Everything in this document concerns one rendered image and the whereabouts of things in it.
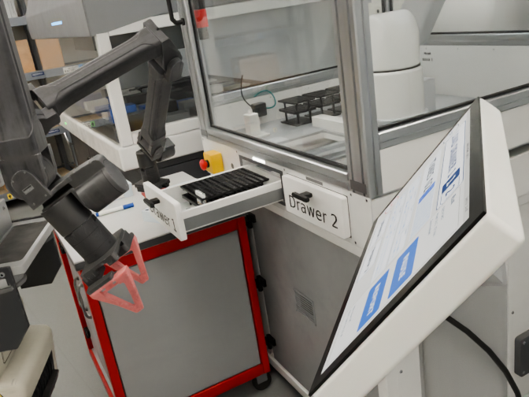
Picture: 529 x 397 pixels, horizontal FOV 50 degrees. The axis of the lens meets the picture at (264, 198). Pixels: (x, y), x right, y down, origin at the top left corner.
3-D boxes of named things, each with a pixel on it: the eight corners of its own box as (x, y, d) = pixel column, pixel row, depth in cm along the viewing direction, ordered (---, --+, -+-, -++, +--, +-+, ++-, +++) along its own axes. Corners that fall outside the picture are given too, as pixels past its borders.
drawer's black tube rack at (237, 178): (205, 220, 162) (201, 198, 160) (183, 205, 177) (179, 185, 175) (271, 198, 171) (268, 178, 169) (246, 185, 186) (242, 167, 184)
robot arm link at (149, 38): (158, 5, 135) (184, 31, 133) (161, 42, 148) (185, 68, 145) (-13, 99, 120) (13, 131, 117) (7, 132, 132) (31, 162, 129)
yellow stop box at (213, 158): (212, 175, 202) (208, 156, 200) (204, 171, 208) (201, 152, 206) (224, 171, 204) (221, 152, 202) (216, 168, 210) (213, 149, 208)
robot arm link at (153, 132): (142, 38, 141) (168, 66, 138) (160, 30, 144) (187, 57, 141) (133, 139, 176) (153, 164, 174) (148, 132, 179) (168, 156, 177)
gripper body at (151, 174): (148, 182, 188) (142, 161, 186) (171, 183, 183) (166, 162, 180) (135, 189, 183) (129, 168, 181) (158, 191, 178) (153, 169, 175)
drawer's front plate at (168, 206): (182, 242, 154) (174, 205, 150) (149, 214, 178) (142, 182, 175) (187, 239, 155) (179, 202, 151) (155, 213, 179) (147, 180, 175)
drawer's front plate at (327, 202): (345, 239, 140) (341, 198, 136) (286, 210, 165) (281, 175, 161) (351, 237, 141) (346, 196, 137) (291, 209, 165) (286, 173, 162)
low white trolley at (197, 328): (131, 462, 191) (73, 262, 166) (92, 372, 244) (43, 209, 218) (278, 391, 215) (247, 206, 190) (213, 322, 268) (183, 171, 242)
